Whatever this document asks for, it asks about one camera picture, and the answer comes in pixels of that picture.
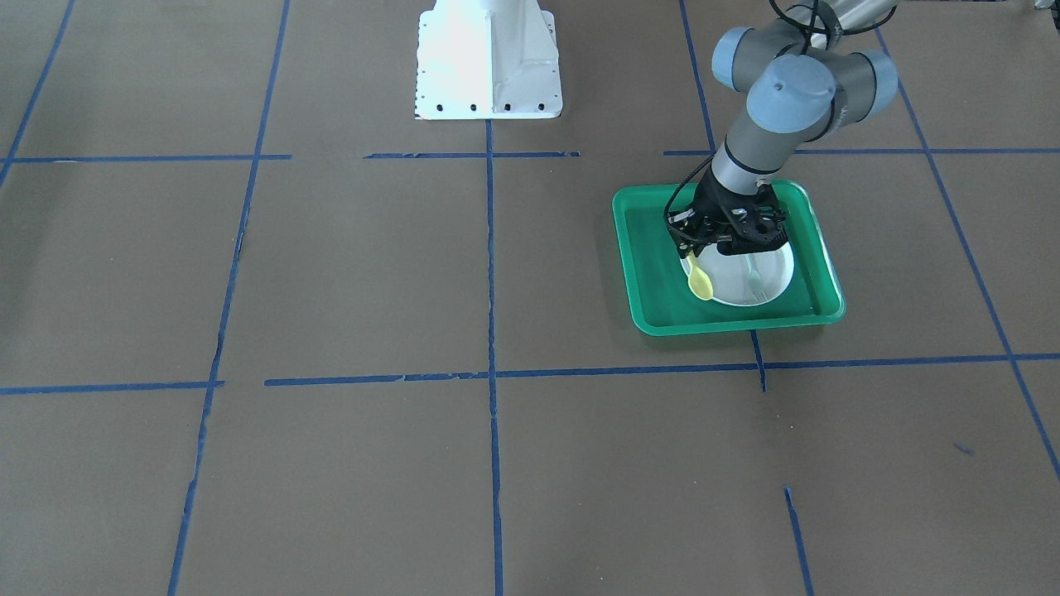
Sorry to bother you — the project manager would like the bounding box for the yellow plastic spoon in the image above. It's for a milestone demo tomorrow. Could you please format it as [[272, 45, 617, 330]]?
[[684, 250, 713, 301]]

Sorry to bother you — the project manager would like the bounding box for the green plastic tray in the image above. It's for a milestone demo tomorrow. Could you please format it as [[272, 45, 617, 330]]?
[[612, 180, 846, 337]]

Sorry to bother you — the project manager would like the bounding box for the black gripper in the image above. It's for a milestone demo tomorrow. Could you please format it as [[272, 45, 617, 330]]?
[[667, 172, 790, 257]]

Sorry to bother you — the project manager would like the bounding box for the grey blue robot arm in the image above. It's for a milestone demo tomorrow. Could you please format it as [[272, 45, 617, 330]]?
[[663, 1, 899, 259]]

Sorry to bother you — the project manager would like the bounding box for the light green plastic spoon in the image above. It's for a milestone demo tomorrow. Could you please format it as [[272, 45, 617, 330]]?
[[743, 255, 765, 303]]

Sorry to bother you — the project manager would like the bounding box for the white round plate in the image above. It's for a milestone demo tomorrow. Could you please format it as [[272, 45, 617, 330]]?
[[696, 244, 795, 308]]

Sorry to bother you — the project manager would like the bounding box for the white pedestal column base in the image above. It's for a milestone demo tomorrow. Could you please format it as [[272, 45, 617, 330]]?
[[414, 1, 564, 121]]

